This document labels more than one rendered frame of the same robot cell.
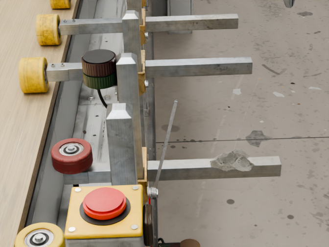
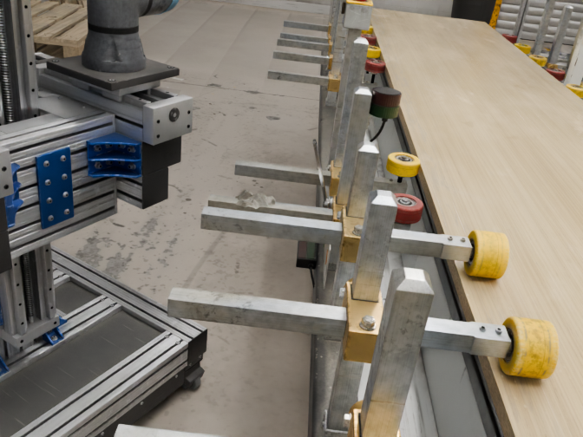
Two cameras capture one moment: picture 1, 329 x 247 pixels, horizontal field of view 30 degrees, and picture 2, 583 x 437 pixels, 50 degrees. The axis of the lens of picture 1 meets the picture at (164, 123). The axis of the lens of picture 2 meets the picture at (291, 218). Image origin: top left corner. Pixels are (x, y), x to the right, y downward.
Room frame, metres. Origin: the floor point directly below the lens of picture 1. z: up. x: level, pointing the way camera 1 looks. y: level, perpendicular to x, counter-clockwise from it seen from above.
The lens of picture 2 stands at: (2.18, -0.05, 1.46)
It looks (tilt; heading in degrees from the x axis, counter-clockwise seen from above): 28 degrees down; 180
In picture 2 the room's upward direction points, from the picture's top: 7 degrees clockwise
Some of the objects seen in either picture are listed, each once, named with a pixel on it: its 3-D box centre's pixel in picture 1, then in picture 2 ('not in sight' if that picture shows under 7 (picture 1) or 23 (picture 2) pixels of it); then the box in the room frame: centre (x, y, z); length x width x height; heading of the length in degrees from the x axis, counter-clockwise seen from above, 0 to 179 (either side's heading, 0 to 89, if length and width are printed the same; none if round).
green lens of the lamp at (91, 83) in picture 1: (100, 75); (383, 108); (0.95, 0.11, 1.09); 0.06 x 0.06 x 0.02
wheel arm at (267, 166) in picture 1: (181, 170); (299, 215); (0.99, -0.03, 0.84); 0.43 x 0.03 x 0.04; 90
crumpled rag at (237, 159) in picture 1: (231, 157); (254, 197); (0.99, -0.13, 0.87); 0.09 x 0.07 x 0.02; 90
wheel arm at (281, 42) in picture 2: not in sight; (323, 48); (-0.76, 0.00, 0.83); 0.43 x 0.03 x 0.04; 90
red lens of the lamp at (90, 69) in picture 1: (99, 62); (385, 96); (0.95, 0.11, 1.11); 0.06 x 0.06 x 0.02
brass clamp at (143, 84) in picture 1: (134, 73); (355, 231); (1.22, 0.06, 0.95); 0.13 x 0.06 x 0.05; 0
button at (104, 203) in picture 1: (105, 206); not in sight; (0.44, 0.06, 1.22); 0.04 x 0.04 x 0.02
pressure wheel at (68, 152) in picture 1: (74, 170); (400, 223); (0.99, 0.18, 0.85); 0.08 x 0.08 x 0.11
